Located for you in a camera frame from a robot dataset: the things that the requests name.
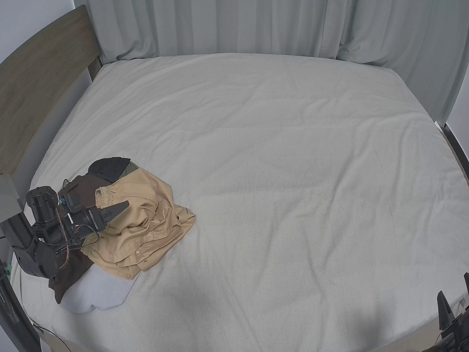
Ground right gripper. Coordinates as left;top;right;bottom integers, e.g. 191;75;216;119
437;272;469;352

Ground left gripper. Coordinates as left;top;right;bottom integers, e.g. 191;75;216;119
78;206;110;236

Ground tan shorts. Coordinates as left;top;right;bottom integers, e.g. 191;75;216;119
81;169;196;280

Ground bed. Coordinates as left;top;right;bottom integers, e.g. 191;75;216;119
0;4;469;352

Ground black garment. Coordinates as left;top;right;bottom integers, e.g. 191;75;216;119
89;156;132;182

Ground brown garment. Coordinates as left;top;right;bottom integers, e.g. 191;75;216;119
49;173;101;304

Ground green garment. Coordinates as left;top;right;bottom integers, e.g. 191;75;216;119
117;162;140;179

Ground white garment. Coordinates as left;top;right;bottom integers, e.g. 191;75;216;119
60;264;138;314

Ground pale green curtain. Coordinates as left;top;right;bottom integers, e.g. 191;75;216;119
70;0;343;62
322;0;469;124

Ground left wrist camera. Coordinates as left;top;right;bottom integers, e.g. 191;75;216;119
65;191;87;213

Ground black cable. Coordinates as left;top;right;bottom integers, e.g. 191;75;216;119
31;319;70;352

